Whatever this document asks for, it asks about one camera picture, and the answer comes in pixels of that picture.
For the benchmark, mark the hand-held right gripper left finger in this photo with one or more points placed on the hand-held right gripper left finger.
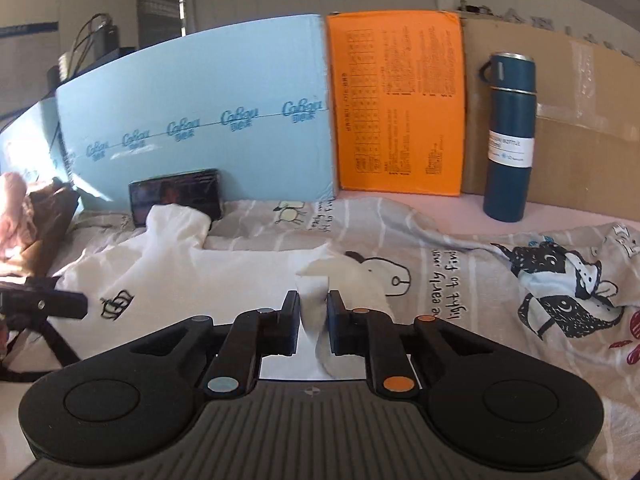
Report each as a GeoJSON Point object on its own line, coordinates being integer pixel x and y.
{"type": "Point", "coordinates": [290, 326]}

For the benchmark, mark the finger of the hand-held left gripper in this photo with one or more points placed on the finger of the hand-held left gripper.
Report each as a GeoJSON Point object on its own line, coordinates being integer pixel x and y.
{"type": "Point", "coordinates": [55, 304]}

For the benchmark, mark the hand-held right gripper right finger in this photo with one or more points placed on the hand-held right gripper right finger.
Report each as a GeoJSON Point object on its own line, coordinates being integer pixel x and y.
{"type": "Point", "coordinates": [336, 326]}

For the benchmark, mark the white shirt with crown print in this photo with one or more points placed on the white shirt with crown print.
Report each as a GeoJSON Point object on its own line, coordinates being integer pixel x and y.
{"type": "Point", "coordinates": [225, 272]}

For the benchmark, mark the brown bag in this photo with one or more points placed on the brown bag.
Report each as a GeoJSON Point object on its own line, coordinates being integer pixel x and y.
{"type": "Point", "coordinates": [52, 225]}

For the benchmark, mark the pink fluffy cloth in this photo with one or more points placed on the pink fluffy cloth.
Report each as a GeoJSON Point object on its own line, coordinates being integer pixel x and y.
{"type": "Point", "coordinates": [15, 210]}

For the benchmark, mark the grey printed blanket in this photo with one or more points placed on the grey printed blanket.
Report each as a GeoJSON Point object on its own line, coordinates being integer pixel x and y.
{"type": "Point", "coordinates": [450, 245]}

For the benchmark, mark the black smartphone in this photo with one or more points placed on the black smartphone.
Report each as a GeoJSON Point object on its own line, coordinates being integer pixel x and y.
{"type": "Point", "coordinates": [175, 195]}

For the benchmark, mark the small blue foam board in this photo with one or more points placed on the small blue foam board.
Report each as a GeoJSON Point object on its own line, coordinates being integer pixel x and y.
{"type": "Point", "coordinates": [30, 140]}

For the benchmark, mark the orange printed board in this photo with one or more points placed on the orange printed board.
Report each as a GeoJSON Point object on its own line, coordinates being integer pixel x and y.
{"type": "Point", "coordinates": [395, 105]}

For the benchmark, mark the large blue foam board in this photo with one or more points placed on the large blue foam board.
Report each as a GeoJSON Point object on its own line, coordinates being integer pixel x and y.
{"type": "Point", "coordinates": [210, 85]}

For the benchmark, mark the dark blue thermos bottle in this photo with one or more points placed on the dark blue thermos bottle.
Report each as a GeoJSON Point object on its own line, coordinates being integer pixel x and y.
{"type": "Point", "coordinates": [510, 120]}

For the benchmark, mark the brown cardboard sheet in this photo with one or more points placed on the brown cardboard sheet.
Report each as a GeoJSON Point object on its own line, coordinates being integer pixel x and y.
{"type": "Point", "coordinates": [585, 150]}

